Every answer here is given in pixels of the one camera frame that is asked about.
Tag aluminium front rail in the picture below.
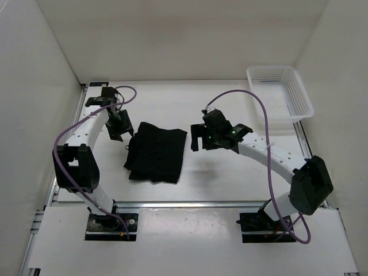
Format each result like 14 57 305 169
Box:
51 200 328 210

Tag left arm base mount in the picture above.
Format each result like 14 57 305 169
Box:
85 211 139 242

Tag aluminium rail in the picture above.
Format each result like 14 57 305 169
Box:
51 200 328 210
18 84 88 275
293 122 357 266

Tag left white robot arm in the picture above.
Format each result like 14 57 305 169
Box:
52 86 134 230

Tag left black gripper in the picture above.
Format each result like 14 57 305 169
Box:
105 109 134 143

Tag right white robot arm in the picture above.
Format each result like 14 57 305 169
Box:
190 109 334 230

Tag white plastic mesh basket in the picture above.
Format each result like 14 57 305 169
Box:
246 65 314 126

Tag aluminium left rail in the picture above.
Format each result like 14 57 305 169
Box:
18 84 88 275

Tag black shorts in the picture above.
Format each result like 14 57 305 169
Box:
124 122 187 184

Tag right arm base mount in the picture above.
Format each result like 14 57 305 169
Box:
236 206 296 244

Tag aluminium right rail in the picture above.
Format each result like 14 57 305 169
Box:
293 122 357 266

